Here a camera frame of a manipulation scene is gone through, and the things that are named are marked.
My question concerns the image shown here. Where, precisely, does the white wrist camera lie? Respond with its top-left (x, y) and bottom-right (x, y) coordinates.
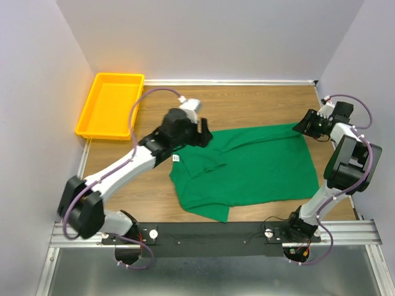
top-left (317, 96), bottom-right (336, 119)
top-left (178, 96), bottom-right (202, 124)

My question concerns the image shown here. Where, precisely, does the purple cable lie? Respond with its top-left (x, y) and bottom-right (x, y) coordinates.
top-left (289, 93), bottom-right (375, 266)
top-left (61, 87), bottom-right (183, 269)

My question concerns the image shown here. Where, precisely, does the green t shirt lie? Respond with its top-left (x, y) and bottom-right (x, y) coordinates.
top-left (170, 124), bottom-right (319, 223)

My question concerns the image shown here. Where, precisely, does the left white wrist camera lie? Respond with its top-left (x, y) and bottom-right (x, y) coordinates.
top-left (178, 96), bottom-right (202, 124)

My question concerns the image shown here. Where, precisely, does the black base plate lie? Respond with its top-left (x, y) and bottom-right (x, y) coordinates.
top-left (101, 220), bottom-right (322, 258)

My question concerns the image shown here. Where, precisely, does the yellow plastic tray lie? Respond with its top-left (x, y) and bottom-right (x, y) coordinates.
top-left (75, 73), bottom-right (144, 141)

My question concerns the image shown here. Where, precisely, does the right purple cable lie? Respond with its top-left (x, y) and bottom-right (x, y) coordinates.
top-left (289, 93), bottom-right (375, 266)

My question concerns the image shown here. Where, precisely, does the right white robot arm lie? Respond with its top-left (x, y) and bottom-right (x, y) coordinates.
top-left (284, 96), bottom-right (382, 242)

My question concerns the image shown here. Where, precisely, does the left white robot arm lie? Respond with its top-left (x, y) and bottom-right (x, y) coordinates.
top-left (57, 108), bottom-right (213, 244)

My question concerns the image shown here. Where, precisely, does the aluminium frame rail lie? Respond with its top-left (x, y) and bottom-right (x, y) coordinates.
top-left (49, 220), bottom-right (106, 247)

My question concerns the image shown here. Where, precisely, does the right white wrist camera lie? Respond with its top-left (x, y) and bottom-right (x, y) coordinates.
top-left (317, 96), bottom-right (336, 119)

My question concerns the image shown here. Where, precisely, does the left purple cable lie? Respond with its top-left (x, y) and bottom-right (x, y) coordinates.
top-left (61, 87), bottom-right (183, 269)

